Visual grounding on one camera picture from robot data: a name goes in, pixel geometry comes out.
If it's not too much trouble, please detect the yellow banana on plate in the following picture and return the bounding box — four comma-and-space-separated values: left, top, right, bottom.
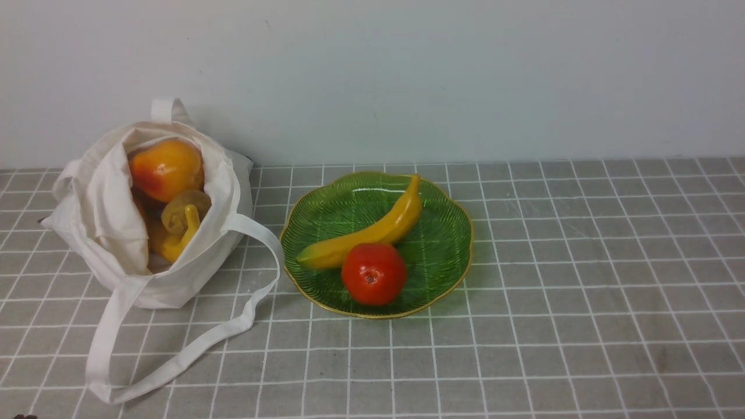
296, 174, 423, 270

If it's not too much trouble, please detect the orange yellow mango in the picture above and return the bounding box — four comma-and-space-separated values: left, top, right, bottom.
129, 139, 205, 204

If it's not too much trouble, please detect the white cloth tote bag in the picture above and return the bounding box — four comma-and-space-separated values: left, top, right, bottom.
41, 98, 284, 405

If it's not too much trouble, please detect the brown kiwi fruit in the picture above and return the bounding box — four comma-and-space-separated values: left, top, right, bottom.
161, 189, 212, 235

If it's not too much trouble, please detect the red tomato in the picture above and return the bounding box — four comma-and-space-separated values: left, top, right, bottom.
341, 243, 408, 307

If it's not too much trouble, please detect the green glass plate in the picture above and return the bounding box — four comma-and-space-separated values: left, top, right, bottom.
280, 172, 474, 320

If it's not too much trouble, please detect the yellow banana in bag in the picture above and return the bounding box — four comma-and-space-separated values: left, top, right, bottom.
144, 206, 201, 264

